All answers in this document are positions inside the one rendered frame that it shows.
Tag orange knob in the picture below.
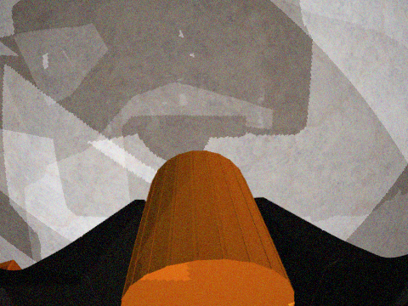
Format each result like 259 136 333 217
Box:
120 150 295 306

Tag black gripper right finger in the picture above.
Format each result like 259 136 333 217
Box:
254 197 408 306

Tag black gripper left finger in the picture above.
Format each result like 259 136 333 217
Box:
0 200 145 306

